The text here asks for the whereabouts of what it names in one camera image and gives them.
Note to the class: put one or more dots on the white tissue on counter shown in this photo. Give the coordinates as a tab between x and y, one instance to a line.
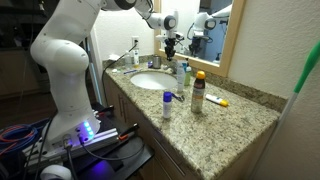
113	57

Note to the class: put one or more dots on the tall white lotion tube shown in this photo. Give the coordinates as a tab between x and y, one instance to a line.
180	75

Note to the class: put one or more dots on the green and white mop handle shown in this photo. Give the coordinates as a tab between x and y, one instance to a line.
311	61

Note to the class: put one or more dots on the wooden vanity cabinet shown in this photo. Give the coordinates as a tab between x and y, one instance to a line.
219	143

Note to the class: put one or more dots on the green bottle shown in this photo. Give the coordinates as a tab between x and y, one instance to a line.
187	76

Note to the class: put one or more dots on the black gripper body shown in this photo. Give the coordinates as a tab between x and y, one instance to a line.
169	49

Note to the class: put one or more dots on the white oval sink basin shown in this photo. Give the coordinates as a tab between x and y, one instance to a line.
154	80

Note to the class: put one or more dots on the white tube orange cap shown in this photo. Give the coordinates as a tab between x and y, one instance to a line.
217	100

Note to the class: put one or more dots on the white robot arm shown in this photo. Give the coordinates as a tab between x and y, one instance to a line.
57	49

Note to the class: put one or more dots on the wood framed wall mirror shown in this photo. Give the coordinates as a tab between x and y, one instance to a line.
209	28

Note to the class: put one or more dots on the white wall outlet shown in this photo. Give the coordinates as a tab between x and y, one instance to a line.
135	41

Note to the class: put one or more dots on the spray can orange cap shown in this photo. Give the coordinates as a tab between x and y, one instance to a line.
198	92

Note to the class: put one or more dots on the white bottle blue cap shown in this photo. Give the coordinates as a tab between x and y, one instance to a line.
167	101

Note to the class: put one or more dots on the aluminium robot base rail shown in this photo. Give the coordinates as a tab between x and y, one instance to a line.
86	143

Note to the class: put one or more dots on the black clamp orange tip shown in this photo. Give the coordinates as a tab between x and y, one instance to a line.
126	133

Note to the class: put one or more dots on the blue toothbrush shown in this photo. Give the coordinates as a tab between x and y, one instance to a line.
130	71

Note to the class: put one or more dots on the clear soap bottle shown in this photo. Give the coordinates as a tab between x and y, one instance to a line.
128	60

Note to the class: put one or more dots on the black clamp upper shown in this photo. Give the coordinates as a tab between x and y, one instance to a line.
104	111

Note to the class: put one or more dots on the steel cup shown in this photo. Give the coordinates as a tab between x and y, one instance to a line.
156	62

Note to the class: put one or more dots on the dark razor on counter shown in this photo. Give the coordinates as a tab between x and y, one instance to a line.
179	98

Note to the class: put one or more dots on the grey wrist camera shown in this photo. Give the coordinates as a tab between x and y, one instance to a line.
161	38

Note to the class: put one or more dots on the chrome faucet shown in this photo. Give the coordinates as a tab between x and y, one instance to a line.
172	65

